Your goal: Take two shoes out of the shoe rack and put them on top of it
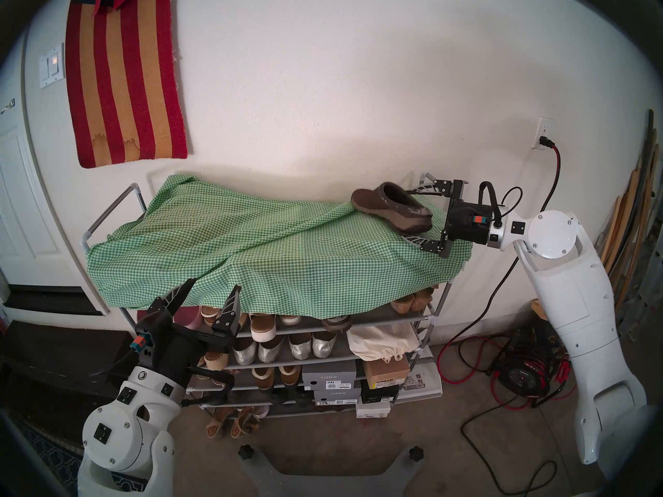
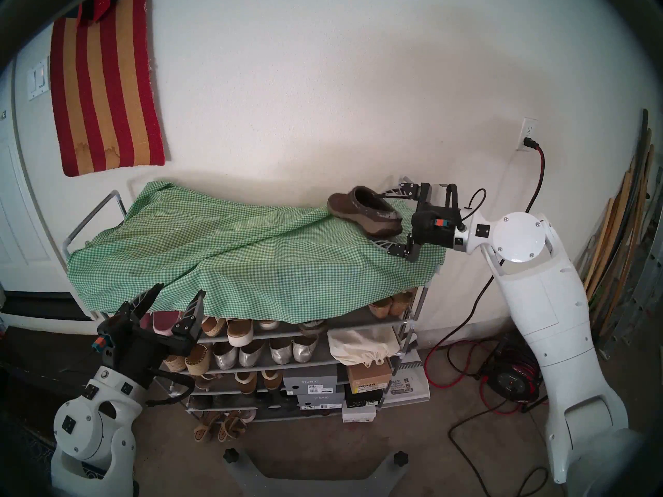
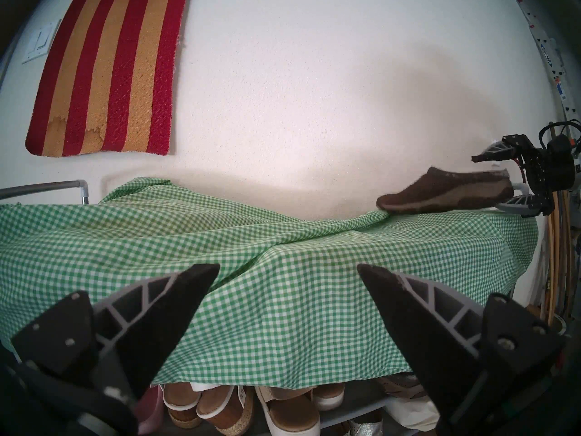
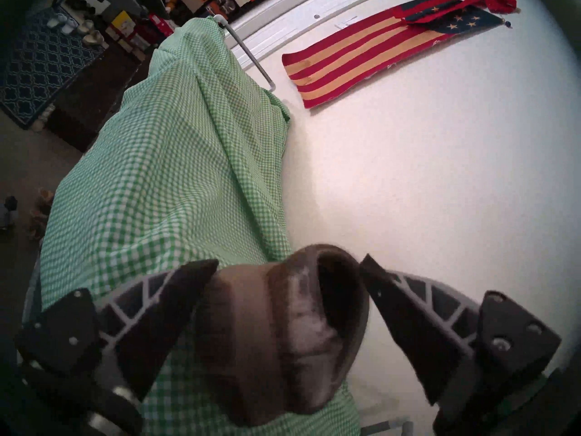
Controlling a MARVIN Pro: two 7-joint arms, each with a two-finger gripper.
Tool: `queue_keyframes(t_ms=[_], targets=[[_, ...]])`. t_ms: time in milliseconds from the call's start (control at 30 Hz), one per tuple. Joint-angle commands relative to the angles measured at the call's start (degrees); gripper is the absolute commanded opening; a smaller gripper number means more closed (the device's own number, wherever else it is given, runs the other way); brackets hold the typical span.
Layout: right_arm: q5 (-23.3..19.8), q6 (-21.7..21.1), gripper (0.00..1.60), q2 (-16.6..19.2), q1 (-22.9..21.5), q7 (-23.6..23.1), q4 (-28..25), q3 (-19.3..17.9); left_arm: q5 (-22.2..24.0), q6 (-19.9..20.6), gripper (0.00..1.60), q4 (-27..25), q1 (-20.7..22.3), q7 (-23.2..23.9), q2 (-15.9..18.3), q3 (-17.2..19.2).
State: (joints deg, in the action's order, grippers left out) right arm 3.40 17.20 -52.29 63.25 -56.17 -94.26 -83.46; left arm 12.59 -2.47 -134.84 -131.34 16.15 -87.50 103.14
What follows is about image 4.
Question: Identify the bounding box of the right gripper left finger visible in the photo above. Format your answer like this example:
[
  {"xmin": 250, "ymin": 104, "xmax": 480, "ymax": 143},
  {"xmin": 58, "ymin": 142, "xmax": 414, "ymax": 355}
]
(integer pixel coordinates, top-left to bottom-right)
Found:
[{"xmin": 16, "ymin": 258, "xmax": 221, "ymax": 402}]

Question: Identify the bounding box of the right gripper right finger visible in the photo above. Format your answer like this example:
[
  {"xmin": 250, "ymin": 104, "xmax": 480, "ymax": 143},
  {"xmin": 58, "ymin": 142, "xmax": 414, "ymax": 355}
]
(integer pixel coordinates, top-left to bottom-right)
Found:
[{"xmin": 359, "ymin": 253, "xmax": 563, "ymax": 407}]

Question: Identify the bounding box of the brown suede clog shoe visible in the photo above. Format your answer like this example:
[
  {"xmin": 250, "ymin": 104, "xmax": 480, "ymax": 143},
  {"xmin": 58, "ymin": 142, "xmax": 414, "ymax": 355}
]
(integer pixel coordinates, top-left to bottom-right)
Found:
[{"xmin": 193, "ymin": 243, "xmax": 370, "ymax": 427}]

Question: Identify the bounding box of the green white checked cloth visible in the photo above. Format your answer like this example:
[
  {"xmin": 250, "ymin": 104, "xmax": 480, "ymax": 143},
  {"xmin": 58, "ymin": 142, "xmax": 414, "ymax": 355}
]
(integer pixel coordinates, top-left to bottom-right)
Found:
[{"xmin": 20, "ymin": 16, "xmax": 364, "ymax": 436}]

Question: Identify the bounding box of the dark brown bench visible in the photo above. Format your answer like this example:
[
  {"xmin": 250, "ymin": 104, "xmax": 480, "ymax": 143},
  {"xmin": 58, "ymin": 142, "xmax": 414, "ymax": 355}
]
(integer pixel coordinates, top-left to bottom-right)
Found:
[{"xmin": 45, "ymin": 40, "xmax": 157, "ymax": 153}]

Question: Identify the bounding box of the blue patterned rug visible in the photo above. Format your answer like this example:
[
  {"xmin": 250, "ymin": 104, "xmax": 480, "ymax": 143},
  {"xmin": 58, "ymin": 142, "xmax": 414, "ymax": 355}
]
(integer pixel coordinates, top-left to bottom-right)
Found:
[{"xmin": 0, "ymin": 6, "xmax": 107, "ymax": 130}]

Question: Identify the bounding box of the red tan striped flag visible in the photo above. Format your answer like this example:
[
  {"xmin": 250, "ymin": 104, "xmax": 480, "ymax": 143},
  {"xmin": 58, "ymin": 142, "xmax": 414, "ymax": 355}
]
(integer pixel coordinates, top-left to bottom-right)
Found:
[{"xmin": 281, "ymin": 0, "xmax": 504, "ymax": 109}]

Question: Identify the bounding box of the red box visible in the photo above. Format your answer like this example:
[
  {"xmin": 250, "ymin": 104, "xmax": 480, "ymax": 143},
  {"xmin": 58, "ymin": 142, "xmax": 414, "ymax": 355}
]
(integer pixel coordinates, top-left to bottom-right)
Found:
[{"xmin": 148, "ymin": 14, "xmax": 175, "ymax": 38}]

